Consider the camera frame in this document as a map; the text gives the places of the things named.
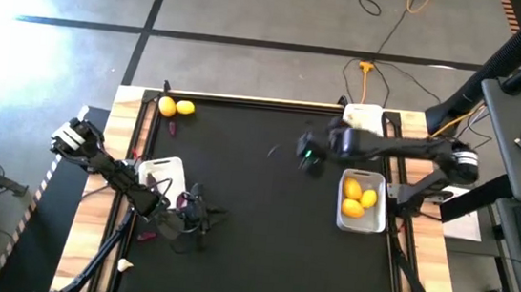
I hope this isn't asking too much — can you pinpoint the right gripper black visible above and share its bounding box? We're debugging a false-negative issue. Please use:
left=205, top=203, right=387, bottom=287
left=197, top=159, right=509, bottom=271
left=293, top=129, right=335, bottom=179

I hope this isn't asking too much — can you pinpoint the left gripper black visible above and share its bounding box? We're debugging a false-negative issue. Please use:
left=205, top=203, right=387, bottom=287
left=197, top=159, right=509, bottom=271
left=154, top=178, right=233, bottom=254

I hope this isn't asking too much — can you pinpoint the yellow lemon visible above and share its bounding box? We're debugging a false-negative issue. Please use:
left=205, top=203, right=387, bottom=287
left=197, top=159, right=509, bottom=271
left=358, top=187, right=380, bottom=211
left=340, top=198, right=367, bottom=220
left=175, top=98, right=198, bottom=116
left=342, top=177, right=365, bottom=201

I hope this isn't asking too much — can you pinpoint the white plastic basket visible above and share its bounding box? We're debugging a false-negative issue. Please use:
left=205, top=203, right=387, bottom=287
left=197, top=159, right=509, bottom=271
left=341, top=100, right=388, bottom=137
left=334, top=166, right=392, bottom=237
left=133, top=153, right=190, bottom=213

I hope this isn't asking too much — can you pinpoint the white garlic bulb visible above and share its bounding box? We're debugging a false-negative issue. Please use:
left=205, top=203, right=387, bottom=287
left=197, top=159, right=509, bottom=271
left=116, top=257, right=135, bottom=274

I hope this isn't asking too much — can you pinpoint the orange fruit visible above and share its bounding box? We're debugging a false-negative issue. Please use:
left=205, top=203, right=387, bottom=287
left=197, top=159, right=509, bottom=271
left=156, top=95, right=178, bottom=119

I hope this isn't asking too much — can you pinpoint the white paper sheet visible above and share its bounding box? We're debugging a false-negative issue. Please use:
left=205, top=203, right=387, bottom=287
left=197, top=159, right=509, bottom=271
left=440, top=185, right=489, bottom=244

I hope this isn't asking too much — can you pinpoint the black floor mat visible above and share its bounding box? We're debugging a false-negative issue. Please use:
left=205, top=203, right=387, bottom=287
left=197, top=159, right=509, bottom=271
left=0, top=96, right=112, bottom=292

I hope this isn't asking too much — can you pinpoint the black desk leg bar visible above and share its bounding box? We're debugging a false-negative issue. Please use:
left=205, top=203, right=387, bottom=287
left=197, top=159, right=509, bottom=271
left=437, top=167, right=516, bottom=229

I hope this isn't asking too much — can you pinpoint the black perforated tower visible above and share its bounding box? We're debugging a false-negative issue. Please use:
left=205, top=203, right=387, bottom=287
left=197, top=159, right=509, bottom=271
left=422, top=0, right=521, bottom=143

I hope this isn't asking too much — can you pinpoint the yellow extension cord plug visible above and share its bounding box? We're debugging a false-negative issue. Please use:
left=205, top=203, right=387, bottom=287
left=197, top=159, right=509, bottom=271
left=354, top=58, right=377, bottom=105

